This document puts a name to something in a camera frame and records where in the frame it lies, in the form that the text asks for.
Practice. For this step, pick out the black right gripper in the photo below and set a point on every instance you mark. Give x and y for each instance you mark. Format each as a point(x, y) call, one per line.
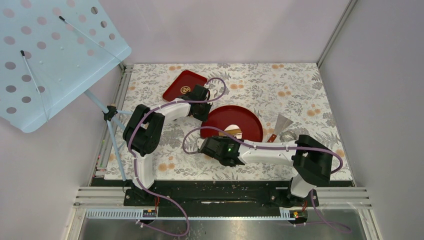
point(220, 138)

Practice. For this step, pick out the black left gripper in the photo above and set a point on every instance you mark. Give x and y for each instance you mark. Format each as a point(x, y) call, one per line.
point(204, 118)

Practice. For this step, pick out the white dough ball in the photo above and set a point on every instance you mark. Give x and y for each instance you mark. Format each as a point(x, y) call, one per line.
point(232, 127)

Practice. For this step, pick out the round red tray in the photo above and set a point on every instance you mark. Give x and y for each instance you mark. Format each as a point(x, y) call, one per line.
point(249, 123)

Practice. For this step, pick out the wooden double-ended rolling pin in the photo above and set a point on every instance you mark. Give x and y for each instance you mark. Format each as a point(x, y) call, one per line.
point(233, 132)

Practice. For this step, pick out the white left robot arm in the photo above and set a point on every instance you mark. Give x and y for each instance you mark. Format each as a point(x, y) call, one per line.
point(143, 131)

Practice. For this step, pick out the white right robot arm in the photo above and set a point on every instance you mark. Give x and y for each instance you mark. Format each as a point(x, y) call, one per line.
point(311, 160)

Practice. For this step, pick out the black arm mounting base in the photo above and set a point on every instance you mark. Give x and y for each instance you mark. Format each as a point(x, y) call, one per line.
point(273, 193)

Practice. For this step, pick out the floral table mat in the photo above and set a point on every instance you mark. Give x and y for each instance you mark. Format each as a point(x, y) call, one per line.
point(294, 90)

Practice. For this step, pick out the rectangular red tray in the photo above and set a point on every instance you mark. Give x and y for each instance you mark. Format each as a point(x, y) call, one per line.
point(183, 84)

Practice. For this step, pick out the light blue music stand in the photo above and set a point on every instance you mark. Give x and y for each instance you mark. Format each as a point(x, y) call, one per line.
point(52, 52)

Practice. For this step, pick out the metal scraper wooden handle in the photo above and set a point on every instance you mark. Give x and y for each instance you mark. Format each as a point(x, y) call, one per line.
point(282, 123)

